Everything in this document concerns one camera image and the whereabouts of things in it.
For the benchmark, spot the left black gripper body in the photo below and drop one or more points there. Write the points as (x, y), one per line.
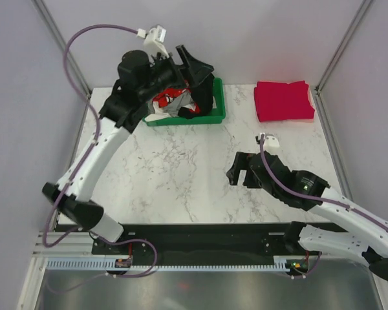
(166, 75)

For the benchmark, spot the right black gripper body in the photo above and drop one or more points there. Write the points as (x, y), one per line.
(275, 190)

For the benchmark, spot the black t shirt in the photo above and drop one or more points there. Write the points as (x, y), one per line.
(202, 96)

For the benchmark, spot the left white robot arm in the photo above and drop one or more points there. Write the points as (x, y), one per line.
(71, 194)

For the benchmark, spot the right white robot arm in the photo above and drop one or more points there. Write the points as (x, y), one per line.
(365, 236)

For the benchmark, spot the white red printed t shirt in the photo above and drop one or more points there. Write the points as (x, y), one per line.
(154, 113)

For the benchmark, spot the green plastic bin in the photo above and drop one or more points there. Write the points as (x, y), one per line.
(216, 116)

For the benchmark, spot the folded pink t shirt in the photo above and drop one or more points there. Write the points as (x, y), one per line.
(276, 101)

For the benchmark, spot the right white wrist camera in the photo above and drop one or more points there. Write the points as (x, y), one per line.
(269, 142)

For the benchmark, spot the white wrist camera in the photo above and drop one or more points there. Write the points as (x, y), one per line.
(269, 142)
(154, 42)

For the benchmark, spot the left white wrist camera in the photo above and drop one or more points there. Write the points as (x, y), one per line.
(154, 42)

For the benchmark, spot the left aluminium frame post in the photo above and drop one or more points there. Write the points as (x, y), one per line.
(71, 69)

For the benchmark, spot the aluminium frame post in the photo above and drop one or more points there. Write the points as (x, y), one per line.
(343, 44)
(71, 69)

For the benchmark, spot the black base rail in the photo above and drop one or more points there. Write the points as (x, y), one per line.
(202, 243)

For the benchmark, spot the right aluminium frame post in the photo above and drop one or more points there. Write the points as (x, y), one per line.
(343, 44)

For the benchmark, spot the blue grey cable duct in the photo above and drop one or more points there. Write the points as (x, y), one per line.
(120, 263)

